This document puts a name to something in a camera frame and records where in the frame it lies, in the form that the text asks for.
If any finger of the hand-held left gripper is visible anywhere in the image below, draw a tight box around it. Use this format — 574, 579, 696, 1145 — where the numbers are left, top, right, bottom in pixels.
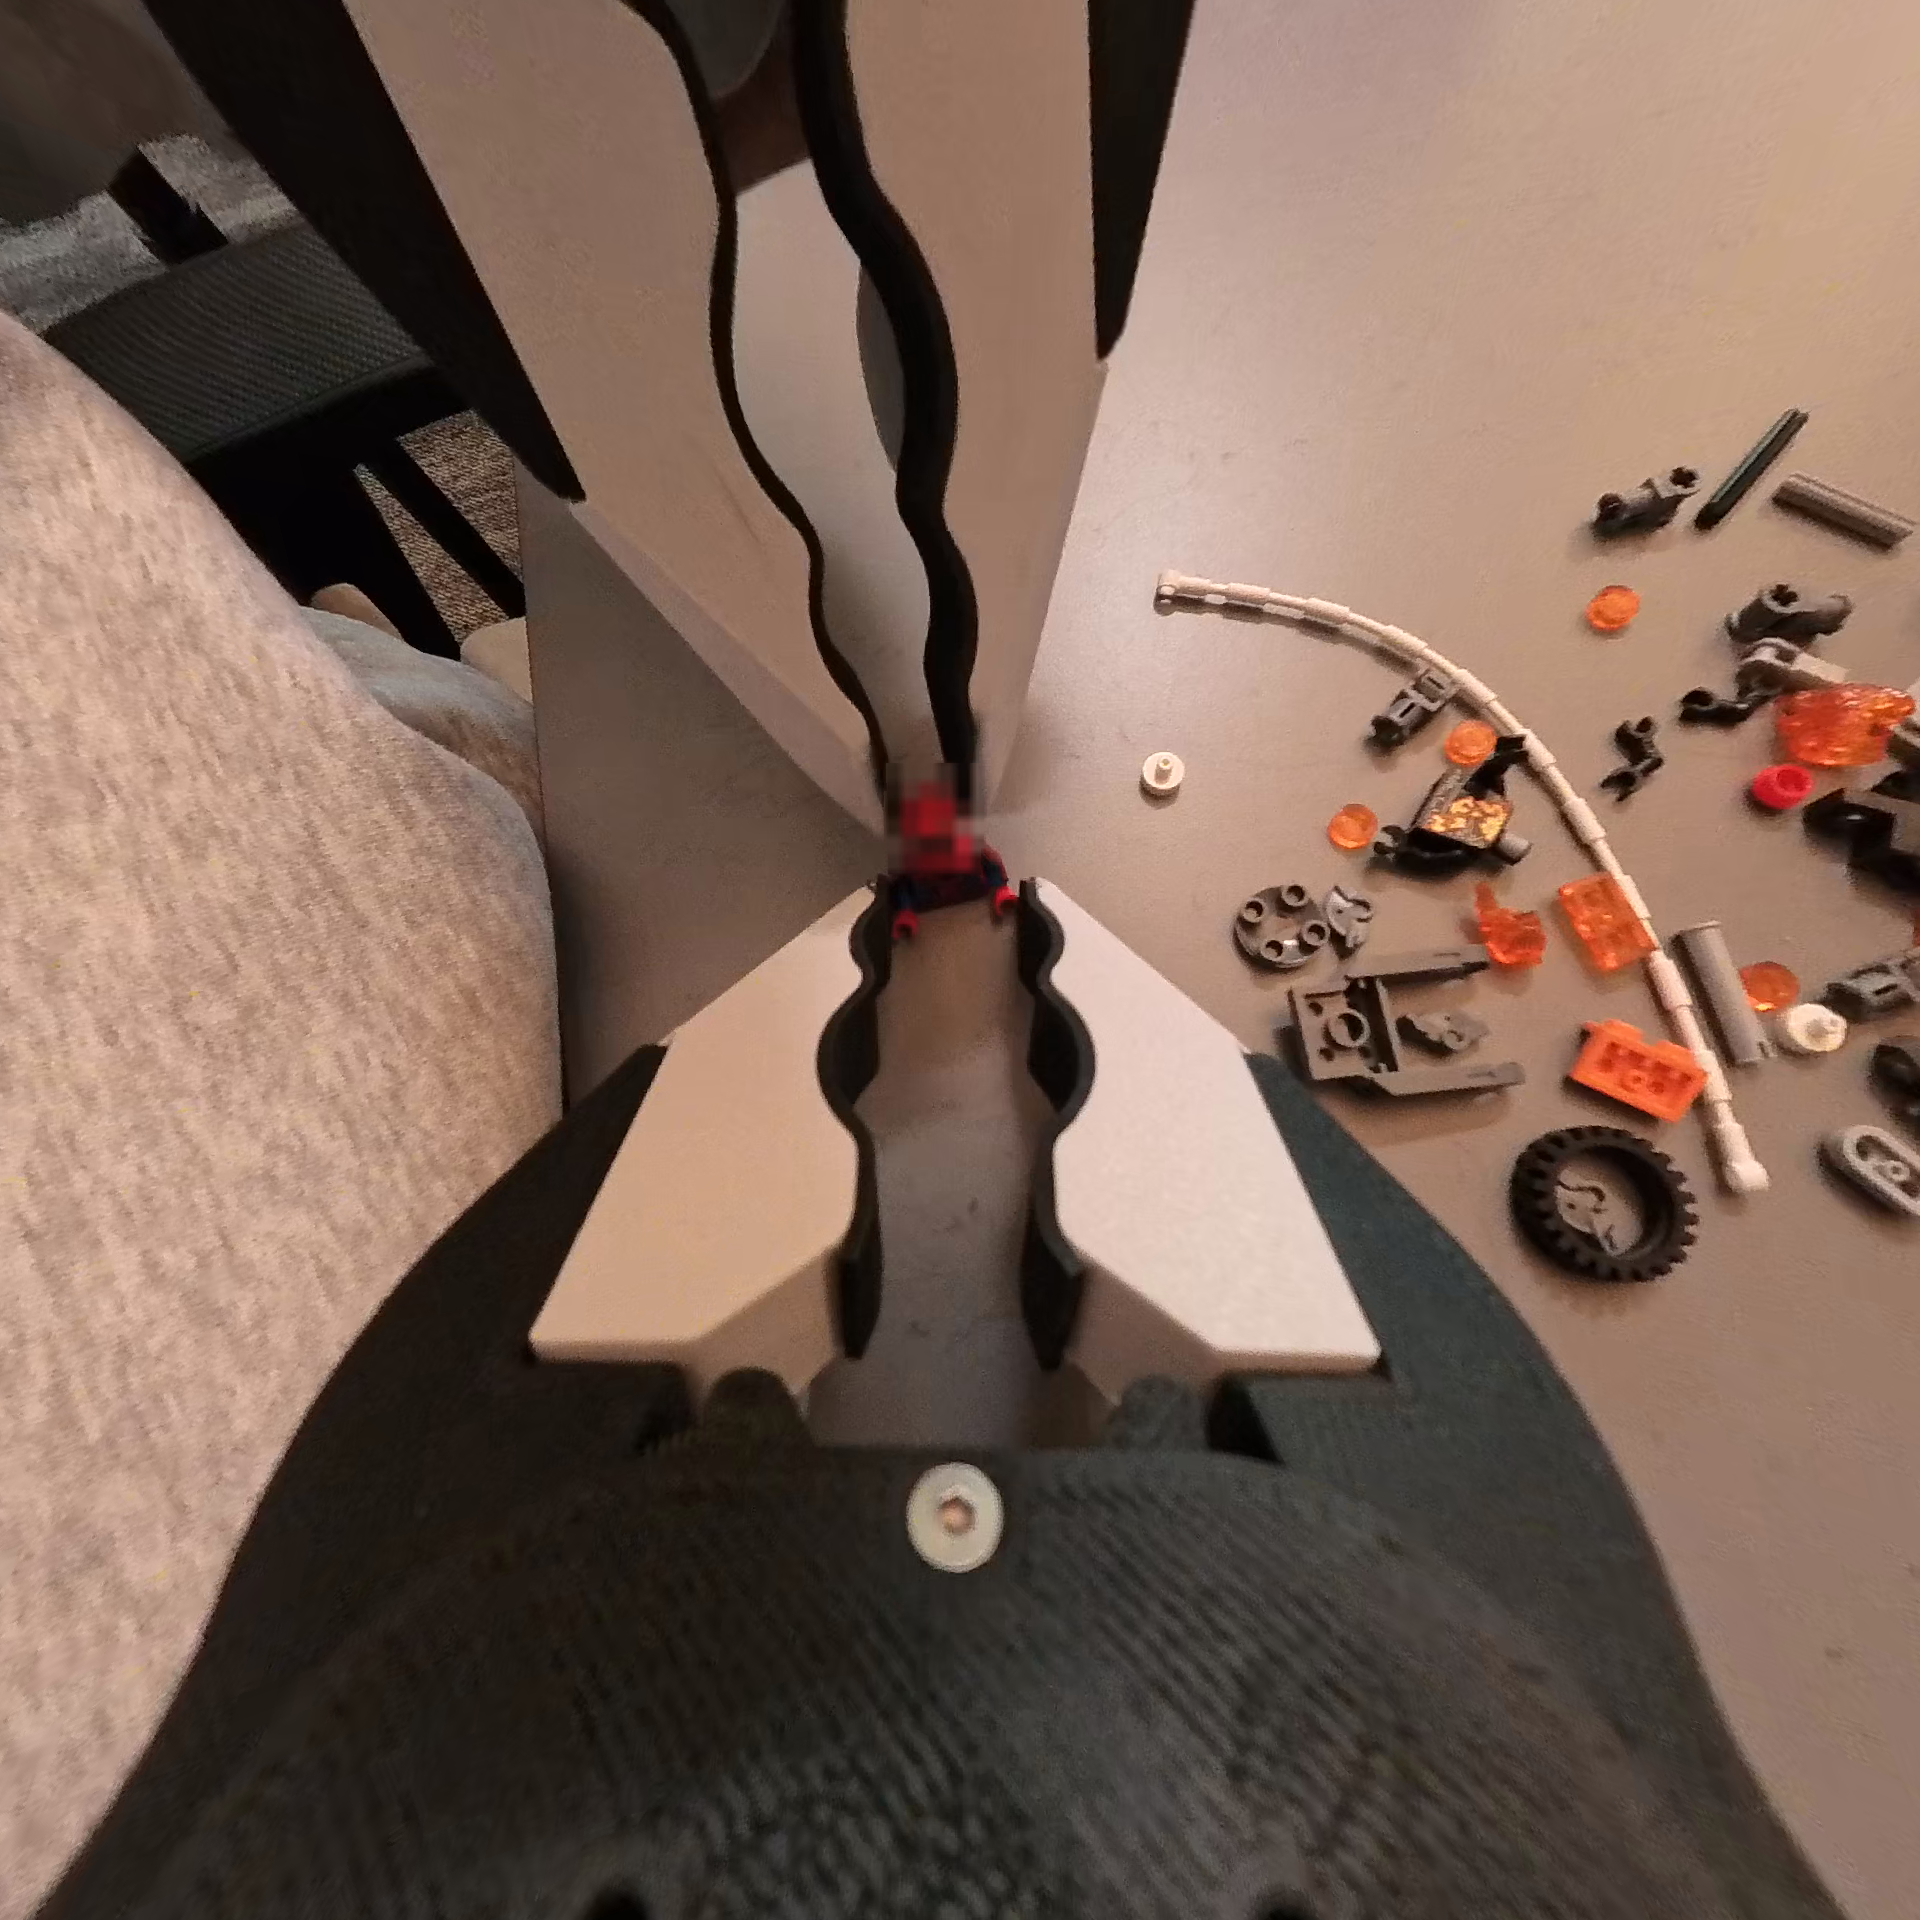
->
345, 0, 890, 825
792, 0, 1105, 803

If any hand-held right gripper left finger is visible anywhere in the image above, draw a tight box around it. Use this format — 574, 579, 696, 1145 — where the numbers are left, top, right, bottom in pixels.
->
528, 882, 904, 1426

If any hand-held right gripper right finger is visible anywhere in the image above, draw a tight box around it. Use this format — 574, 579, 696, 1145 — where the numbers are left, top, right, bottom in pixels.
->
1018, 880, 1384, 1413

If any red lego minifigure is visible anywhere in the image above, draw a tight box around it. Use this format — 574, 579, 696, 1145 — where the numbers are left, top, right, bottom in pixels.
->
882, 839, 1021, 934

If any light grey oval lego link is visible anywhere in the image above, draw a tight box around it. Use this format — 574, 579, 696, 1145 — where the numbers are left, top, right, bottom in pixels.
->
1819, 1123, 1920, 1215

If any dark grey round lego plate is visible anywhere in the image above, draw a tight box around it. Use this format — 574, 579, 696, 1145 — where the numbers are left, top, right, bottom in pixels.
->
1233, 882, 1329, 968

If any black lego tyre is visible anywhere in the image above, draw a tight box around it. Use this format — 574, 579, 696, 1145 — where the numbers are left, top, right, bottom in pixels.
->
1506, 1123, 1700, 1279

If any black orange-printed lego torso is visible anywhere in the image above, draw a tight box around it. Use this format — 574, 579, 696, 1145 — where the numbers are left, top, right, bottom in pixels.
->
1372, 736, 1532, 874

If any transparent orange lego plate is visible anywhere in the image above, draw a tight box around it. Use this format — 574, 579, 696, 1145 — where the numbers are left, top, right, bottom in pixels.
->
1556, 873, 1657, 968

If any dark grey lego connector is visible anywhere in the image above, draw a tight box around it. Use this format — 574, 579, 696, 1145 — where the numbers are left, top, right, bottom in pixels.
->
1594, 469, 1705, 538
1365, 662, 1465, 750

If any light grey lego cylinder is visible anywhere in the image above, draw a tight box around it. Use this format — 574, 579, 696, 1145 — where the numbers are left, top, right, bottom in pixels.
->
1672, 921, 1770, 1066

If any black chunky lego piece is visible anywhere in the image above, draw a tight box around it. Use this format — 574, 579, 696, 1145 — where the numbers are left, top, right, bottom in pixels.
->
1800, 766, 1920, 903

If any black lego bar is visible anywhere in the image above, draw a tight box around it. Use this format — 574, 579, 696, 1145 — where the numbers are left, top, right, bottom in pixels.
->
1697, 406, 1809, 529

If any transparent orange lego chunk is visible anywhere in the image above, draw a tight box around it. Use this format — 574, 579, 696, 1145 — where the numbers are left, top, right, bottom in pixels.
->
1776, 681, 1920, 769

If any dark grey lego joint piece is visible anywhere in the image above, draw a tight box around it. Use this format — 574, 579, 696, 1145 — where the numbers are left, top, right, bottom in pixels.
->
1725, 584, 1853, 647

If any dark grey lego axle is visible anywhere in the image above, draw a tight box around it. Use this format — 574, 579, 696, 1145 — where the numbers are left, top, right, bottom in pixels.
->
1774, 472, 1920, 549

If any black mesh chair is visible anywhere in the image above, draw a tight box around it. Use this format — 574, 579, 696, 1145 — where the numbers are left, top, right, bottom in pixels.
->
45, 134, 528, 654

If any dark grey wedge plate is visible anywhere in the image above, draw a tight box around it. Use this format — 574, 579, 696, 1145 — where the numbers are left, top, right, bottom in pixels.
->
1278, 944, 1528, 1104

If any dark grey cloth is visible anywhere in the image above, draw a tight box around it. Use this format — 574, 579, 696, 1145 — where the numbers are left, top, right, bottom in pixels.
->
0, 0, 174, 225

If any grey knit fabric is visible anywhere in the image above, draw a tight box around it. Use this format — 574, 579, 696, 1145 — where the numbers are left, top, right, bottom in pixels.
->
0, 306, 557, 1920

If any white flexible lego hose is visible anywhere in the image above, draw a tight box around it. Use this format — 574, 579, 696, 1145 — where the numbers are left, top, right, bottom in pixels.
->
1155, 566, 1772, 1198

